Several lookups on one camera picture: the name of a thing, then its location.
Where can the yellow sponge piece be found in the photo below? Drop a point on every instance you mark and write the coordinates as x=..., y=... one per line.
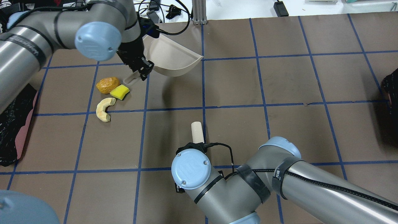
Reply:
x=120, y=92

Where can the aluminium frame post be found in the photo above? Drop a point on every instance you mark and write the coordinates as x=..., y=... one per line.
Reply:
x=199, y=12

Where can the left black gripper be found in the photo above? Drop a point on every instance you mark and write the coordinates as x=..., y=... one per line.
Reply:
x=130, y=52

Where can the beige plastic dustpan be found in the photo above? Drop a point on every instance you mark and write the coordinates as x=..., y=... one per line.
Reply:
x=169, y=58

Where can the curved pale peel piece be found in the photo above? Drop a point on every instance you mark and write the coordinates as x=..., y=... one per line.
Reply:
x=101, y=109

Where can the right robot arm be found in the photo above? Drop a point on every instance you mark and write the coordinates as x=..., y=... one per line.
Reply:
x=276, y=167

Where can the white hand brush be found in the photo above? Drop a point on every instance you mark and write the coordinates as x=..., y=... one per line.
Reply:
x=197, y=132

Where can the orange crumpled food piece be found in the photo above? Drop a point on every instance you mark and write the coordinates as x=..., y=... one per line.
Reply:
x=106, y=85

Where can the black bag lined bin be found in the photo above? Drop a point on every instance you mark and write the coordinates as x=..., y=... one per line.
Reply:
x=14, y=125

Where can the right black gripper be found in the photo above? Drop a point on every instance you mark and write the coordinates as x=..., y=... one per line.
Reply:
x=193, y=146

